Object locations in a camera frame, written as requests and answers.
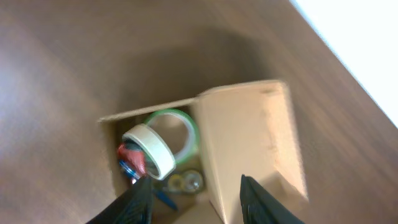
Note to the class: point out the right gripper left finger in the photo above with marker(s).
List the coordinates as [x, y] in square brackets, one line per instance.
[134, 206]

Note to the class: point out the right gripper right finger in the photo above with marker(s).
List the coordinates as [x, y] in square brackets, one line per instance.
[260, 207]

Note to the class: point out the blue pen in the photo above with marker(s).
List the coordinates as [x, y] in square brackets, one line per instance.
[134, 176]

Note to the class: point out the orange utility knife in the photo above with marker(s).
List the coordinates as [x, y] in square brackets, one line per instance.
[134, 156]

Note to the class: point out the yellow black correction tape dispenser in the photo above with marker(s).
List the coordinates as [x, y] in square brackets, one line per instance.
[188, 182]

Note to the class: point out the green tape roll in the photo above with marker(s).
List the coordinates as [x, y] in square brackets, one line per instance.
[179, 132]

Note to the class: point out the beige masking tape roll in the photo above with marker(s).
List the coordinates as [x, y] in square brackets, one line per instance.
[155, 148]

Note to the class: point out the brown cardboard box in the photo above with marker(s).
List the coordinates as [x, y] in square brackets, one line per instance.
[247, 128]

